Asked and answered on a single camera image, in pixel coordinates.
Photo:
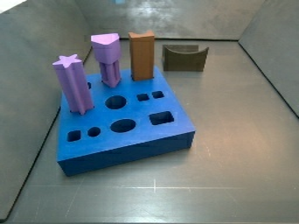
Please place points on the blue shape sorting board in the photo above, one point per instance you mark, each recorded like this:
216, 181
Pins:
138, 122

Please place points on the purple star peg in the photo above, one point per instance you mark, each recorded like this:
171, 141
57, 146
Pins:
71, 75

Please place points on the purple pentagon peg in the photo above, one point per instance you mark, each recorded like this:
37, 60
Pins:
105, 46

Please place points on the black curved holder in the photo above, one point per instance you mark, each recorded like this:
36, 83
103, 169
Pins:
184, 58

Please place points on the brown notched peg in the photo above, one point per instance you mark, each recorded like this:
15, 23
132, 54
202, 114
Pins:
142, 51

